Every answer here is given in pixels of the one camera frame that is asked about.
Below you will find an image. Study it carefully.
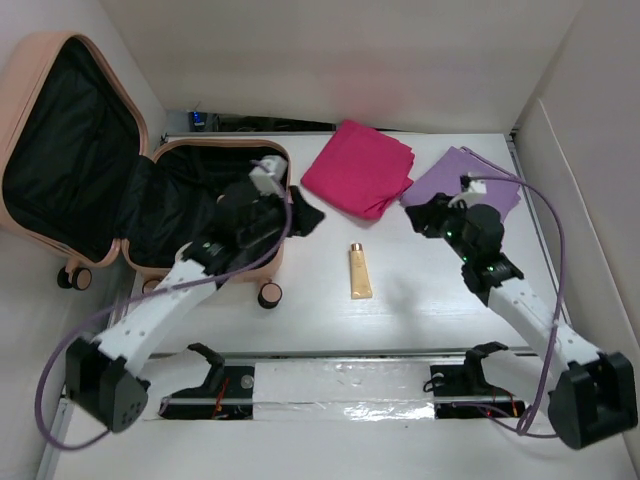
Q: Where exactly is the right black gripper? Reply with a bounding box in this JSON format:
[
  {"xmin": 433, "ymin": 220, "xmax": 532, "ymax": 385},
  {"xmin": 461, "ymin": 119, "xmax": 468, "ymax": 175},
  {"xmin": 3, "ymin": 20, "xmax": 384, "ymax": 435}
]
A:
[{"xmin": 403, "ymin": 193, "xmax": 474, "ymax": 264}]

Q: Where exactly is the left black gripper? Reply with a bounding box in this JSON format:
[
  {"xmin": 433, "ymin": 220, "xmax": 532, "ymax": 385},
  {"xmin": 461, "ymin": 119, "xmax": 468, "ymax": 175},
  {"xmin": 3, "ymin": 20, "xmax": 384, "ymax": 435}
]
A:
[{"xmin": 239, "ymin": 184, "xmax": 322, "ymax": 249}]

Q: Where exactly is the purple cloth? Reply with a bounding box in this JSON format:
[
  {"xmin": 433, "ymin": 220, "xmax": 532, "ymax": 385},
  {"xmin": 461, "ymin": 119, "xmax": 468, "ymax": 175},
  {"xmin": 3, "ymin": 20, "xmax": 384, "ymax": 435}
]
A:
[{"xmin": 400, "ymin": 147, "xmax": 521, "ymax": 220}]

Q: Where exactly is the magenta cloth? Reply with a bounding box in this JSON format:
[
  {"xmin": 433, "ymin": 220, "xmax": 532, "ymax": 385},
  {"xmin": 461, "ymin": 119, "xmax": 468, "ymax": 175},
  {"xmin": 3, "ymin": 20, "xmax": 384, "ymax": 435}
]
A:
[{"xmin": 301, "ymin": 120, "xmax": 415, "ymax": 221}]

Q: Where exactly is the gold cosmetic tube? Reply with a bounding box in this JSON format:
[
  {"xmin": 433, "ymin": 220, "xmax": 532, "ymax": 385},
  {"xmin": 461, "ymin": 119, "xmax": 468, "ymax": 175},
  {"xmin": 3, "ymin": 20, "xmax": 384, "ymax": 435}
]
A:
[{"xmin": 349, "ymin": 243, "xmax": 373, "ymax": 299}]

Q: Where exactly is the pink hard-shell suitcase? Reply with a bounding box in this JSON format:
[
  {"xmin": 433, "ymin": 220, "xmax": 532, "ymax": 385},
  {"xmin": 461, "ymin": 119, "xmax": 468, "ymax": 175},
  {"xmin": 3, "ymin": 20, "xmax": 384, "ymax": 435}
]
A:
[{"xmin": 1, "ymin": 31, "xmax": 286, "ymax": 290}]

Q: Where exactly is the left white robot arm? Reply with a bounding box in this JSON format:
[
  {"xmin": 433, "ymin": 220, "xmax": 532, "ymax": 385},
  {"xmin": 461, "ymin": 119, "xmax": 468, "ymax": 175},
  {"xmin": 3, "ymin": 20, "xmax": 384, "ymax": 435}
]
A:
[{"xmin": 65, "ymin": 181, "xmax": 325, "ymax": 433}]

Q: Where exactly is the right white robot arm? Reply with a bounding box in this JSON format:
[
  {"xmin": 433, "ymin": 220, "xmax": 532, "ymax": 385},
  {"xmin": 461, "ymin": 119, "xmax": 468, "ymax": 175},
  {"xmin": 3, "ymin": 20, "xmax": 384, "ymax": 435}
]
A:
[{"xmin": 405, "ymin": 193, "xmax": 638, "ymax": 450}]

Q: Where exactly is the background electronics box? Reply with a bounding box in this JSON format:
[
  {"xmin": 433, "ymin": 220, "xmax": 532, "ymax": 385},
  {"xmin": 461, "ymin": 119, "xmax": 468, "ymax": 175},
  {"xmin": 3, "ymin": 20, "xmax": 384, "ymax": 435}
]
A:
[{"xmin": 188, "ymin": 111, "xmax": 208, "ymax": 132}]

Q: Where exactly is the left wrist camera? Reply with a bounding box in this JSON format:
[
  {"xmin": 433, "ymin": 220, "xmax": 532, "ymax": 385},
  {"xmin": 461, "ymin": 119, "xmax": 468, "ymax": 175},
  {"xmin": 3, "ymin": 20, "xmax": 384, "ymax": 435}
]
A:
[{"xmin": 249, "ymin": 155, "xmax": 288, "ymax": 197}]

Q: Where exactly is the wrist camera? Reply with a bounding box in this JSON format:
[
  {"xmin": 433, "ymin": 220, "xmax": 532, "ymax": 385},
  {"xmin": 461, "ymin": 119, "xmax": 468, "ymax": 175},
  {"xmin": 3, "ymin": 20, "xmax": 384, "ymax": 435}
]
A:
[
  {"xmin": 448, "ymin": 173, "xmax": 487, "ymax": 209},
  {"xmin": 249, "ymin": 155, "xmax": 288, "ymax": 197}
]

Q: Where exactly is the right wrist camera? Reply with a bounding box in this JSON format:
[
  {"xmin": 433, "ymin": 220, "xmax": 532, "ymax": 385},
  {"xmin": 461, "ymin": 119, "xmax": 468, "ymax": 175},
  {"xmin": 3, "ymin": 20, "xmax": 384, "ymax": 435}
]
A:
[{"xmin": 448, "ymin": 173, "xmax": 487, "ymax": 209}]

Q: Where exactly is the aluminium rail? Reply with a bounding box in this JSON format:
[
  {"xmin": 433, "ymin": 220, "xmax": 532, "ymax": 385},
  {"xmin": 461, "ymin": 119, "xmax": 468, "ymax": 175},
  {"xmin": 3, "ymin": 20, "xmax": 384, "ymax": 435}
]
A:
[{"xmin": 159, "ymin": 349, "xmax": 531, "ymax": 409}]

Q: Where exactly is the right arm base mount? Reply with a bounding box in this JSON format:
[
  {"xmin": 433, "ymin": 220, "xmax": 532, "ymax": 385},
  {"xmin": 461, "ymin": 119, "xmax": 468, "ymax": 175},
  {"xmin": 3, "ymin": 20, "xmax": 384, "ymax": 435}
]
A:
[{"xmin": 423, "ymin": 342, "xmax": 525, "ymax": 420}]

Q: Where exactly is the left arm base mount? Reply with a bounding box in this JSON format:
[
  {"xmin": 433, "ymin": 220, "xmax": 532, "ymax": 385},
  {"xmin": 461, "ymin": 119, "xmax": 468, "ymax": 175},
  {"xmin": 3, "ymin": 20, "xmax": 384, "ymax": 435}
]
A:
[{"xmin": 158, "ymin": 343, "xmax": 255, "ymax": 420}]

